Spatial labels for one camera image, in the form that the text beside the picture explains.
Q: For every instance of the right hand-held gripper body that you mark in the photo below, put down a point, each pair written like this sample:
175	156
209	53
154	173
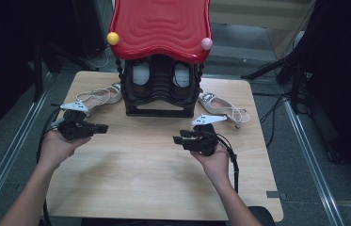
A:
206	141

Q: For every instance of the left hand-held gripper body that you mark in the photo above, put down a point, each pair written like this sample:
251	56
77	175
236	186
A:
76	127

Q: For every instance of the black leather shoe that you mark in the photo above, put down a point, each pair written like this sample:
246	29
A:
181	77
140	77

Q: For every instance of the red and black shoe rack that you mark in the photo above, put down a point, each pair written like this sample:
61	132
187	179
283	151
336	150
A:
160	28

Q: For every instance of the person's right hand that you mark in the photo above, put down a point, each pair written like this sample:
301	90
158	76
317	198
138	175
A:
218	166

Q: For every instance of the person's left hand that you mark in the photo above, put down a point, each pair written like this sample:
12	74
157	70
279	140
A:
57	149

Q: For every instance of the grey tape strip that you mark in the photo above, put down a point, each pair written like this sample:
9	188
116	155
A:
276	194

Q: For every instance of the black curtain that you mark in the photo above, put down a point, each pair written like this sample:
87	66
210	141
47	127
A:
0	62
345	69

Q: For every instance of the black tripod stand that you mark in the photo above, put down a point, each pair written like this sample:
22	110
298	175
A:
295	84

